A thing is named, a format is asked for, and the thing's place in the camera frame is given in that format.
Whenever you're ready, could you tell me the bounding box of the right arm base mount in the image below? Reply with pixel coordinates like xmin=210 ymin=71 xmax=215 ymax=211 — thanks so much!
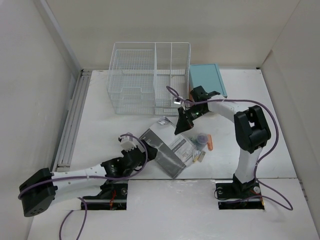
xmin=214 ymin=180 xmax=265 ymax=210

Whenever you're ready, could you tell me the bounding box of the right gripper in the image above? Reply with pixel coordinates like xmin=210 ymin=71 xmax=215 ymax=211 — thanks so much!
xmin=174 ymin=104 xmax=208 ymax=135

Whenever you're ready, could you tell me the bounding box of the aluminium rail left side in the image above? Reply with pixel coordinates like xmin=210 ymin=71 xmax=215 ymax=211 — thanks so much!
xmin=50 ymin=69 xmax=92 ymax=172

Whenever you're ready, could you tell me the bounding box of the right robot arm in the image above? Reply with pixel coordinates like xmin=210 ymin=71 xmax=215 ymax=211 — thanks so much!
xmin=167 ymin=86 xmax=271 ymax=200

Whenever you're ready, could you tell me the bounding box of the orange transparent case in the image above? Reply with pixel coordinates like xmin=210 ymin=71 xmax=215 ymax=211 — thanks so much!
xmin=207 ymin=134 xmax=214 ymax=151

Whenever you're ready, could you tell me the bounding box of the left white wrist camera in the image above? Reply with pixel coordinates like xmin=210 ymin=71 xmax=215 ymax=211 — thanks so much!
xmin=119 ymin=135 xmax=136 ymax=152

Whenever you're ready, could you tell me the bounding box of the teal orange drawer box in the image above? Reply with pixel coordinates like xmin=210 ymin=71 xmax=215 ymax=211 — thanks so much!
xmin=189 ymin=63 xmax=228 ymax=99

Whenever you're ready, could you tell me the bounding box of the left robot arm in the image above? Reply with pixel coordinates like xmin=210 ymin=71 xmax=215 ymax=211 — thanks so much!
xmin=18 ymin=141 xmax=158 ymax=218

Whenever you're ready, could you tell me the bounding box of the white wire desk organizer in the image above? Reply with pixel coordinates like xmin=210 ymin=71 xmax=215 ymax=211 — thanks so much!
xmin=106 ymin=42 xmax=191 ymax=116

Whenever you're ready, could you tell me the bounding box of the clear jar of paperclips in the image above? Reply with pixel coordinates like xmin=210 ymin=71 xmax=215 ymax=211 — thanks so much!
xmin=196 ymin=133 xmax=208 ymax=146

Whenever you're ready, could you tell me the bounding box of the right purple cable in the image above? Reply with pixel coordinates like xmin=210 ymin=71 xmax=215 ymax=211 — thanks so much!
xmin=166 ymin=85 xmax=294 ymax=211

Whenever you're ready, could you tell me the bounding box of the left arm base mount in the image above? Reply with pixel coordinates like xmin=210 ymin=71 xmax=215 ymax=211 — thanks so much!
xmin=83 ymin=181 xmax=129 ymax=211

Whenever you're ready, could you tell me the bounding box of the yellow eraser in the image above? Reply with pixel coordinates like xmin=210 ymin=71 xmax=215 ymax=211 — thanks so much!
xmin=192 ymin=155 xmax=199 ymax=163

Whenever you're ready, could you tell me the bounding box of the green transparent case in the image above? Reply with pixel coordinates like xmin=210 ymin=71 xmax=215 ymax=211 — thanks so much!
xmin=189 ymin=137 xmax=198 ymax=148

